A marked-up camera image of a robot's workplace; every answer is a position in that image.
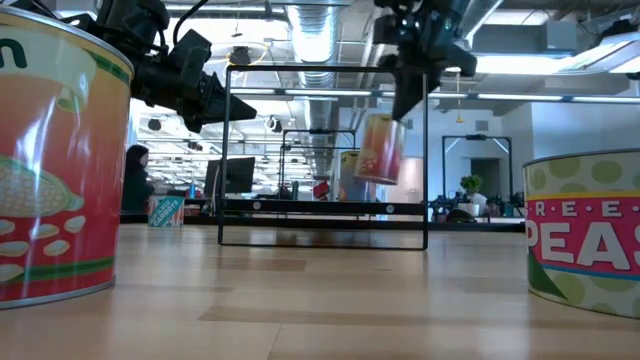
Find corn can yellow red label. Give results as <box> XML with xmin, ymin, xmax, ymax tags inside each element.
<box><xmin>0</xmin><ymin>4</ymin><xmax>135</xmax><ymax>311</ymax></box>
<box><xmin>353</xmin><ymin>113</ymin><xmax>407</xmax><ymax>187</ymax></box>

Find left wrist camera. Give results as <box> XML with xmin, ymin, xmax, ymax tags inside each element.
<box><xmin>169</xmin><ymin>28</ymin><xmax>214</xmax><ymax>76</ymax></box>

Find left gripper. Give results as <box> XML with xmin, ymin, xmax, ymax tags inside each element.
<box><xmin>130</xmin><ymin>55</ymin><xmax>258</xmax><ymax>133</ymax></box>

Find potted green plant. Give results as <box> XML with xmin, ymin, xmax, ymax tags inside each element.
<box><xmin>457</xmin><ymin>174</ymin><xmax>489</xmax><ymax>217</ymax></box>

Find black table frame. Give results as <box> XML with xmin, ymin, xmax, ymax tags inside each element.
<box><xmin>119</xmin><ymin>213</ymin><xmax>526</xmax><ymax>233</ymax></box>

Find green peas can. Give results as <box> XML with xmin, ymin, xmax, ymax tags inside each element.
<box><xmin>521</xmin><ymin>147</ymin><xmax>640</xmax><ymax>320</ymax></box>

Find black left camera cable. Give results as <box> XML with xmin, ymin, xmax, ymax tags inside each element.
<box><xmin>171</xmin><ymin>0</ymin><xmax>211</xmax><ymax>47</ymax></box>

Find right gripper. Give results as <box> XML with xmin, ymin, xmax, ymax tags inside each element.
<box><xmin>373</xmin><ymin>0</ymin><xmax>478</xmax><ymax>122</ymax></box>

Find silver ventilation duct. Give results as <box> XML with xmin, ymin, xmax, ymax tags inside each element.
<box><xmin>285</xmin><ymin>0</ymin><xmax>342</xmax><ymax>176</ymax></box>

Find wooden shelf black metal frame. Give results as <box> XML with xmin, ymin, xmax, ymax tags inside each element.
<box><xmin>217</xmin><ymin>64</ymin><xmax>430</xmax><ymax>252</ymax></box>

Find sliced carrots can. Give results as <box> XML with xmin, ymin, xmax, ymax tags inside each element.
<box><xmin>146</xmin><ymin>194</ymin><xmax>187</xmax><ymax>229</ymax></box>

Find black computer monitor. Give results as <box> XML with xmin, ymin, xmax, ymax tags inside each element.
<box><xmin>203</xmin><ymin>156</ymin><xmax>257</xmax><ymax>199</ymax></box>

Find ceiling light strip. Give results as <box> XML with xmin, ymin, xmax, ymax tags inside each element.
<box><xmin>229</xmin><ymin>88</ymin><xmax>374</xmax><ymax>98</ymax></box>
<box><xmin>477</xmin><ymin>93</ymin><xmax>640</xmax><ymax>104</ymax></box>

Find person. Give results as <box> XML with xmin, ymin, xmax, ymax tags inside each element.
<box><xmin>121</xmin><ymin>144</ymin><xmax>156</xmax><ymax>214</ymax></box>

